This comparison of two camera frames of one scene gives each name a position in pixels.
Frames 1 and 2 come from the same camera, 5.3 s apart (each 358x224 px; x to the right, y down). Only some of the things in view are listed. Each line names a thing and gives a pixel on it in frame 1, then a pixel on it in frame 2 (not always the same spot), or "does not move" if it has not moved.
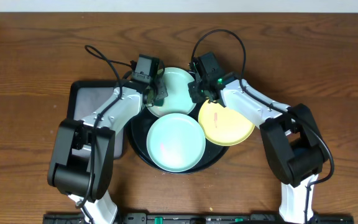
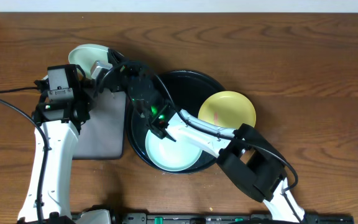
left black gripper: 161,84 → 86,99
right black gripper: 194,96 → 130,69
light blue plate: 176,142 does not move
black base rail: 200,218 does not move
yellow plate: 224,126 does not move
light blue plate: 178,101 → 91,58
